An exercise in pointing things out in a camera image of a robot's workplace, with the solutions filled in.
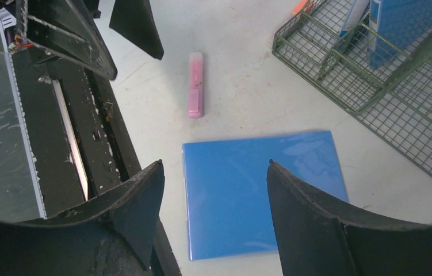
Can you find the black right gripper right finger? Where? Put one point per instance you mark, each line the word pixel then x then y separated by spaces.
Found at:
pixel 319 234

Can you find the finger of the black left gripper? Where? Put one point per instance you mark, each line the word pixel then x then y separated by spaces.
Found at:
pixel 133 19
pixel 65 29

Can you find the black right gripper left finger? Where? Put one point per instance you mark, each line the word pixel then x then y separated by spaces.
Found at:
pixel 110 234

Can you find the blue folder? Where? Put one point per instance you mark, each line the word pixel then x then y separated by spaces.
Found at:
pixel 357 10
pixel 394 25
pixel 228 210

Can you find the pink highlighter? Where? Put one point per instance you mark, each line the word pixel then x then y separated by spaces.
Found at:
pixel 196 85

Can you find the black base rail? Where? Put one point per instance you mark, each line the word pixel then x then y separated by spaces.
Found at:
pixel 86 163

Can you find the green wire mesh organizer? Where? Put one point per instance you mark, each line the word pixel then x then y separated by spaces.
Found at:
pixel 394 101

